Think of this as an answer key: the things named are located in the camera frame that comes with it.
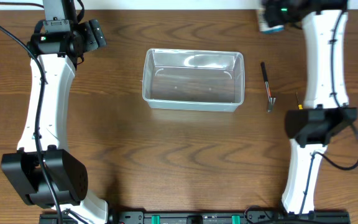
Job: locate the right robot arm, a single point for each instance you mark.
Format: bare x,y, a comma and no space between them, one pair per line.
326,110

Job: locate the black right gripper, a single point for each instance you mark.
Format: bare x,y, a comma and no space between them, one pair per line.
271,20

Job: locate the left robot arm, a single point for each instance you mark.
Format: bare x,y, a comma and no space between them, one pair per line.
42,171

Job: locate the blue white cardboard box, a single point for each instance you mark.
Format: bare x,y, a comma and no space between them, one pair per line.
263,26

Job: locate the clear plastic container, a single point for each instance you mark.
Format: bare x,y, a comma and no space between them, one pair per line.
200,80

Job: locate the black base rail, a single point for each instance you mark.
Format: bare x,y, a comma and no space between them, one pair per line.
250,216

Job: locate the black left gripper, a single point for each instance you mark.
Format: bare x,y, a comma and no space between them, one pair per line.
58,25

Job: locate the black yellow screwdriver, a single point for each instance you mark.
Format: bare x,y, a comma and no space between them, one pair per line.
299,105

